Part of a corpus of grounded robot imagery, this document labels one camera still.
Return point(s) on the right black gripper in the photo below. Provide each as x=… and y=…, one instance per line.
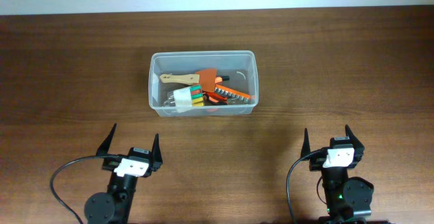
x=359, y=150

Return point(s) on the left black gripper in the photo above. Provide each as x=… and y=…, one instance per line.
x=155, y=159

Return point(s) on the clear box coloured connectors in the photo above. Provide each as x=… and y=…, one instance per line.
x=185, y=99

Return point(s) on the small red cutting pliers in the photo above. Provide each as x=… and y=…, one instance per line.
x=215, y=99

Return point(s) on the orange scraper wooden handle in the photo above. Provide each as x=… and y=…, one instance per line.
x=205, y=78

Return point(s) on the socket bit rail orange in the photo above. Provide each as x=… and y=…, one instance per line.
x=231, y=93

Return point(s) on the orange black needle-nose pliers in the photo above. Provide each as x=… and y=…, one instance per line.
x=221, y=79

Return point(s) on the clear plastic container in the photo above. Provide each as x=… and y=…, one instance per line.
x=239, y=65

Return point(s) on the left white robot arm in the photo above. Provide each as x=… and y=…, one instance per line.
x=113, y=206

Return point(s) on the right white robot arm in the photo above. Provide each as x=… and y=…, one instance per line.
x=347, y=198

